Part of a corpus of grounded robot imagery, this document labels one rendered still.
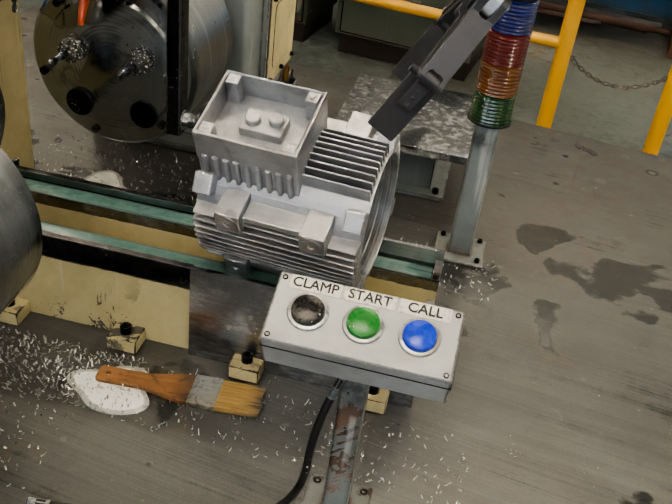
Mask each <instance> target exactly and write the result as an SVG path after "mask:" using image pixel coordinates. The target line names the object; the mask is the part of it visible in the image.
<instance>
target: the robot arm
mask: <svg viewBox="0 0 672 504"><path fill-rule="evenodd" d="M511 4H512V1H511V0H452V1H451V2H450V3H449V4H448V5H447V6H445V7H444V8H443V11H442V15H441V16H439V17H438V18H437V21H436V23H435V22H433V23H432V24H431V25H430V27H429V28H428V29H427V30H426V31H425V32H424V34H423V35H422V36H421V37H420V38H419V39H418V41H417V42H416V43H415V44H414V45H413V46H412V48H411V49H410V50H409V51H408V52H407V53H406V55H405V56H404V57H403V58H402V59H401V60H400V62H399V63H398V64H397V65H396V66H395V67H394V69H393V70H392V74H393V75H395V76H396V77H397V78H398V79H399V80H401V81H402V82H401V83H400V84H399V85H398V86H397V87H396V89H395V90H394V91H393V92H392V93H391V94H390V95H389V97H388V98H387V99H386V100H385V101H384V102H383V103H382V105H381V106H380V107H379V108H378V109H377V110H376V111H375V113H374V114H373V115H372V116H371V117H370V118H369V120H368V124H369V125H371V126H372V127H373V128H374V129H376V130H377V131H378V132H379V133H381V134H382V135H383V136H384V137H385V138H387V139H388V140H389V141H393V140H394V139H395V138H396V136H397V135H398V134H399V133H400V132H401V131H402V130H403V129H404V128H405V127H406V126H407V124H408V123H409V122H410V121H411V120H412V119H413V118H414V117H415V116H416V115H417V113H418V112H419V111H420V110H421V109H422V108H423V107H424V106H425V105H426V104H427V103H428V101H429V100H430V99H431V98H432V97H433V96H434V95H435V94H438V93H440V92H442V91H443V90H444V87H445V85H446V84H447V83H448V82H449V80H450V79H451V78H452V77H453V75H454V74H455V73H456V72H457V70H458V69H459V68H460V67H461V65H462V64H463V63H464V62H465V60H466V59H467V58H468V57H469V55H470V54H471V53H472V52H473V50H474V49H475V48H476V46H477V45H478V44H479V43H480V41H481V40H482V39H483V38H484V36H485V35H486V34H487V33H488V31H489V30H490V29H491V28H492V26H493V25H494V24H495V23H496V22H497V21H498V19H499V18H500V17H501V16H502V15H503V14H504V13H505V12H507V11H508V10H509V9H510V6H511ZM431 69H432V70H434V71H435V72H436V73H437V74H439V75H440V76H439V77H437V76H436V75H435V74H434V73H433V72H431V71H430V70H431Z"/></svg>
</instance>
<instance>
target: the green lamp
mask: <svg viewBox="0 0 672 504"><path fill-rule="evenodd" d="M516 96H517V95H516ZM516 96H515V97H513V98H509V99H498V98H492V97H489V96H486V95H484V94H482V93H480V92H479V91H478V90H477V89H476V88H475V90H474V94H473V98H472V99H473V100H472V104H471V107H470V114H469V115H470V117H471V118H472V119H473V120H474V121H476V122H478V123H480V124H483V125H487V126H493V127H501V126H506V125H508V124H509V122H510V120H511V116H512V111H513V107H514V104H515V100H516Z"/></svg>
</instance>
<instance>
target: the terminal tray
mask: <svg viewBox="0 0 672 504"><path fill-rule="evenodd" d="M231 76H236V77H237V80H236V81H230V80H229V78H230V77H231ZM311 95H316V96H317V99H316V100H311V99H310V96H311ZM327 118H328V107H327V93H326V92H321V91H317V90H313V89H309V88H304V87H300V86H296V85H291V84H287V83H283V82H279V81H274V80H270V79H266V78H261V77H257V76H253V75H248V74H244V73H240V72H236V71H231V70H227V72H226V73H225V75H224V77H223V78H222V80H221V82H220V84H219V85H218V87H217V89H216V91H215V92H214V94H213V96H212V97H211V99H210V101H209V103H208V104H207V106H206V108H205V110H204V111H203V113H202V115H201V116H200V118H199V120H198V122H197V123H196V125H195V127H194V129H193V130H192V135H193V140H194V144H195V149H196V153H197V156H198V158H199V162H200V167H201V170H205V171H206V172H213V173H215V174H216V176H217V180H221V178H222V177H224V178H225V179H226V182H227V183H230V182H231V181H232V180H235V181H236V184H237V185H238V186H240V185H241V184H242V182H243V183H246V186H247V188H251V187H252V186H253V185H255V186H256V188H257V190H258V191H261V190H262V189H263V188H266V189H267V192H268V193H269V194H271V193H272V192H273V190H274V191H277V194H278V196H280V197H281V196H283V194H284V193H285V194H288V198H289V199H293V198H294V196H297V197H299V195H300V192H301V188H302V173H303V174H305V166H307V161H308V158H309V159H310V153H311V152H313V146H315V144H316V140H318V138H319V135H321V131H323V128H324V127H326V128H327ZM205 123H208V124H209V125H210V127H209V128H208V129H203V128H202V125H203V124H205ZM287 144H292V145H293V149H292V150H287V149H286V145H287Z"/></svg>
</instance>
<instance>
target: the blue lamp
mask: <svg viewBox="0 0 672 504"><path fill-rule="evenodd" d="M539 2H540V0H538V1H536V2H532V3H523V2H516V1H512V4H511V6H510V9H509V10H508V11H507V12H505V13H504V14H503V15H502V16H501V17H500V18H499V19H498V21H497V22H496V23H495V24H494V25H493V26H492V28H491V29H493V30H494V31H496V32H499V33H502V34H505V35H510V36H527V35H530V34H531V33H532V30H533V26H534V22H535V18H536V14H537V10H538V6H539Z"/></svg>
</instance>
